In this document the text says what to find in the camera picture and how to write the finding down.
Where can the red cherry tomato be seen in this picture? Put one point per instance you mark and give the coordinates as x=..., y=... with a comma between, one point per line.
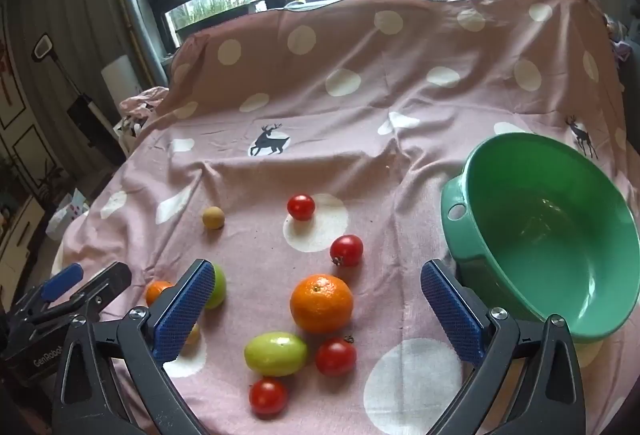
x=301, y=207
x=268, y=397
x=346, y=250
x=335, y=357

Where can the white cylinder appliance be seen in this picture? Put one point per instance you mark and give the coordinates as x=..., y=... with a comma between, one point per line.
x=120, y=75

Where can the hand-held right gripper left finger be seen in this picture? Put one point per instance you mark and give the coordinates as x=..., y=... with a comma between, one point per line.
x=182, y=310

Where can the pink polka dot blanket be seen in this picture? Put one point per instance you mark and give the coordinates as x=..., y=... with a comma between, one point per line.
x=350, y=115

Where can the white cabinet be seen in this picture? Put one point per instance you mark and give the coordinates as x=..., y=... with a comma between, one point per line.
x=20, y=235

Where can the pink crumpled cloth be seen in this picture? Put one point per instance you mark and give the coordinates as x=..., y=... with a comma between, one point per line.
x=145, y=97

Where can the green oval fruit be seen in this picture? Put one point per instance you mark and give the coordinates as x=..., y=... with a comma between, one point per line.
x=275, y=353
x=219, y=289

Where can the orange tangerine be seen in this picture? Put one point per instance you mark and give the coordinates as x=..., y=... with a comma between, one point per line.
x=156, y=291
x=321, y=303

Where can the tan longan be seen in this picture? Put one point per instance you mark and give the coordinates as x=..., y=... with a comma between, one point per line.
x=213, y=218
x=194, y=335

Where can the black upright vacuum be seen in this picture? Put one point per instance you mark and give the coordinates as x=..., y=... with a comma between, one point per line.
x=90, y=115

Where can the black and white patterned cloth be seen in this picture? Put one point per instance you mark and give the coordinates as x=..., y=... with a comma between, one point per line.
x=131, y=127

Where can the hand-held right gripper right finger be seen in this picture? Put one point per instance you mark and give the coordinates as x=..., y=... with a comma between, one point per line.
x=450, y=310

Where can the white patterned carton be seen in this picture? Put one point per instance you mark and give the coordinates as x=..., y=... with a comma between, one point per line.
x=72, y=207

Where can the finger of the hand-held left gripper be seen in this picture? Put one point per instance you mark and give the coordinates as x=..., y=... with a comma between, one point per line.
x=62, y=279
x=107, y=282

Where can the green plastic bowl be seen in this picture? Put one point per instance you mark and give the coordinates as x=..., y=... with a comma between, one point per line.
x=540, y=235

